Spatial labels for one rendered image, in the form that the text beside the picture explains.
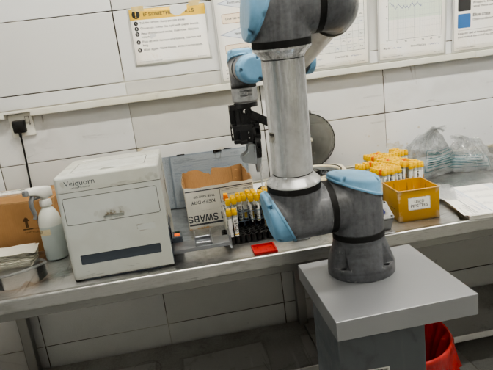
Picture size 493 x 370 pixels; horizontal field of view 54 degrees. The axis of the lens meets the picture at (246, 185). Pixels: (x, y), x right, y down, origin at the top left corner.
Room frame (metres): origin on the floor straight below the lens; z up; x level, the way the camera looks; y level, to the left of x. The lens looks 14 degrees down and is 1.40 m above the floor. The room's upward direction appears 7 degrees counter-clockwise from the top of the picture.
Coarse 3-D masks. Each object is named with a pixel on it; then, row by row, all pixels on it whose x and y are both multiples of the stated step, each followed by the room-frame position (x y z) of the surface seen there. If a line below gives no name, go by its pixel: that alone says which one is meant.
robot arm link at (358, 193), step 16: (336, 176) 0.99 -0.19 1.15; (352, 176) 0.98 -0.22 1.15; (368, 176) 0.98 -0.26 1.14; (336, 192) 0.97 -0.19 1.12; (352, 192) 0.97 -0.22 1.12; (368, 192) 0.96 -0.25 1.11; (336, 208) 0.96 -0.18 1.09; (352, 208) 0.96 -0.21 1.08; (368, 208) 0.97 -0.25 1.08; (336, 224) 0.96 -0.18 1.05; (352, 224) 0.97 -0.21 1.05; (368, 224) 0.97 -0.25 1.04
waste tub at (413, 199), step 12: (396, 180) 1.52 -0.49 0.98; (408, 180) 1.52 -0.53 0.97; (420, 180) 1.52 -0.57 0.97; (384, 192) 1.50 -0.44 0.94; (396, 192) 1.40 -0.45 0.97; (408, 192) 1.39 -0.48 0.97; (420, 192) 1.40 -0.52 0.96; (432, 192) 1.40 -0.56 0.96; (396, 204) 1.41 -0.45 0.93; (408, 204) 1.39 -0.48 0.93; (420, 204) 1.40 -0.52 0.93; (432, 204) 1.40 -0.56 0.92; (396, 216) 1.41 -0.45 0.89; (408, 216) 1.39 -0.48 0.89; (420, 216) 1.40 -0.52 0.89; (432, 216) 1.40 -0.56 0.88
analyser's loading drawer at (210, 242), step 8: (192, 240) 1.36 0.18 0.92; (200, 240) 1.35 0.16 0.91; (208, 240) 1.34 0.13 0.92; (216, 240) 1.33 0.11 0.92; (224, 240) 1.33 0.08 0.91; (176, 248) 1.31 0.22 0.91; (184, 248) 1.30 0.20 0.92; (192, 248) 1.30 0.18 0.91; (200, 248) 1.30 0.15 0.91; (208, 248) 1.31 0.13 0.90
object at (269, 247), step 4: (256, 244) 1.34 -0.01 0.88; (260, 244) 1.34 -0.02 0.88; (264, 244) 1.34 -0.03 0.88; (268, 244) 1.35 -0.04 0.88; (272, 244) 1.34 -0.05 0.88; (252, 248) 1.32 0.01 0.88; (256, 248) 1.33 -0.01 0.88; (260, 248) 1.32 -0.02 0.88; (264, 248) 1.32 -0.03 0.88; (268, 248) 1.32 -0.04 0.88; (272, 248) 1.31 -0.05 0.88; (276, 248) 1.29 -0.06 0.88; (256, 252) 1.30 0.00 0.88; (260, 252) 1.28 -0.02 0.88; (264, 252) 1.28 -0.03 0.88; (268, 252) 1.28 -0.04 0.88; (272, 252) 1.28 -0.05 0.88; (276, 252) 1.28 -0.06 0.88
